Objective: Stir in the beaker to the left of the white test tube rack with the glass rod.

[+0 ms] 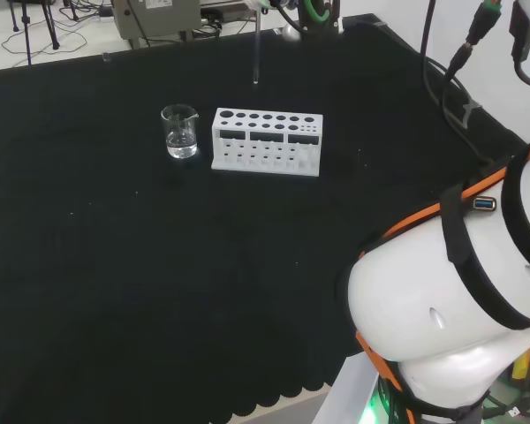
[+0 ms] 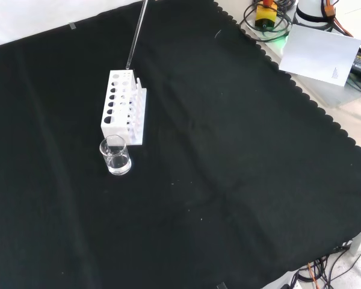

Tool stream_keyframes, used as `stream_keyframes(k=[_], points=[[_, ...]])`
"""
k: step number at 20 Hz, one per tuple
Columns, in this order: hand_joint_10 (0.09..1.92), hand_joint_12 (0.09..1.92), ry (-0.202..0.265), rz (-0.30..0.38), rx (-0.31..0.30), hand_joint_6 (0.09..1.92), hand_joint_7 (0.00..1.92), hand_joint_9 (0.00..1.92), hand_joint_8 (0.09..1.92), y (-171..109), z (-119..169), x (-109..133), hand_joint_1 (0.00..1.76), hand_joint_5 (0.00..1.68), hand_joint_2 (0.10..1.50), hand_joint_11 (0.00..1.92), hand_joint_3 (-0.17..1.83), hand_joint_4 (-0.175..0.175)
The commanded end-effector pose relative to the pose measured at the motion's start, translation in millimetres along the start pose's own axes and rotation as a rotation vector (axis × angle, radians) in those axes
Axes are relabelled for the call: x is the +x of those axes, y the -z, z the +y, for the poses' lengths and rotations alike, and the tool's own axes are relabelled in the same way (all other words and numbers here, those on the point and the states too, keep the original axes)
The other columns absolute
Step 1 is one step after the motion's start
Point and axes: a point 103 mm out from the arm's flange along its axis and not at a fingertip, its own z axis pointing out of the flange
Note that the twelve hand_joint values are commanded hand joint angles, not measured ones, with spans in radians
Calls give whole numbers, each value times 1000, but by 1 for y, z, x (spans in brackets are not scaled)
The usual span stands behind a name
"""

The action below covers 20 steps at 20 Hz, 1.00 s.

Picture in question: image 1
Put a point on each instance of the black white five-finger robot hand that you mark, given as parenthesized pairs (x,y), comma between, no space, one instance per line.
(260,3)

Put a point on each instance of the clear glass rod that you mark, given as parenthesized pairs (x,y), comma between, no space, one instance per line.
(256,48)

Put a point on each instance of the clear glass beaker with liquid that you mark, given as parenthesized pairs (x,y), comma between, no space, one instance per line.
(181,139)

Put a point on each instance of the white test tube rack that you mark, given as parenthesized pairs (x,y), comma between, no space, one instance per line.
(265,165)

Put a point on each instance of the grey equipment box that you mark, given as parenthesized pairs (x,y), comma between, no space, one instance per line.
(159,17)

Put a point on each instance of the black tripod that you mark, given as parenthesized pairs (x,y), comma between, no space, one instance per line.
(50,26)

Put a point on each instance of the black bench cloth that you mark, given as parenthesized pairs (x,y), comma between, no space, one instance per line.
(115,265)

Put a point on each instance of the grey metal base plate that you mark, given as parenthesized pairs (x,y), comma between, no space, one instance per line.
(340,397)

